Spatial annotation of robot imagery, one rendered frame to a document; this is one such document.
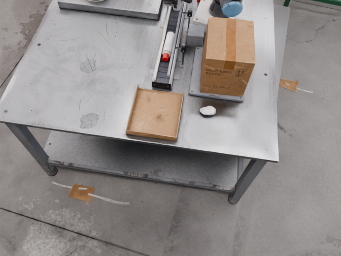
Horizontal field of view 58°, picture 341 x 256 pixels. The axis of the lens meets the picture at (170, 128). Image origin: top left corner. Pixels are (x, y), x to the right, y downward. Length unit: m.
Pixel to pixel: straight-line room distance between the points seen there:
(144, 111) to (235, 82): 0.50
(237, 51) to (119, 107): 0.68
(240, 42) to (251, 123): 0.42
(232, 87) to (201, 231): 1.08
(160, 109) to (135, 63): 0.36
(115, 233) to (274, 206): 1.16
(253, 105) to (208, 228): 0.97
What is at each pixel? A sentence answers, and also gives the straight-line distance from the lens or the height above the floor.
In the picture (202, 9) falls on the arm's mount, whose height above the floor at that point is 0.90.
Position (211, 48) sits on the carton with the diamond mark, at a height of 1.12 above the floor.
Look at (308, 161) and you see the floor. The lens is 2.71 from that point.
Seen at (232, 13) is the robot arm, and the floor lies 1.03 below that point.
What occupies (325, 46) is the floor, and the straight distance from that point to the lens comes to 3.57.
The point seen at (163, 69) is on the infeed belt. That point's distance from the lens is 1.78.
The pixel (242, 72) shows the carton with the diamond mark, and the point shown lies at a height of 1.05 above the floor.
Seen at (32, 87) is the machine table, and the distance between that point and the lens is 1.90.
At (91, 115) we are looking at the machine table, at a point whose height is 0.83.
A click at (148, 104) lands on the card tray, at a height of 0.83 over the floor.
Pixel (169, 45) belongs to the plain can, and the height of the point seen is 0.93.
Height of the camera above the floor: 2.22
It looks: 60 degrees down
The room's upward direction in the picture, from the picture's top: 3 degrees clockwise
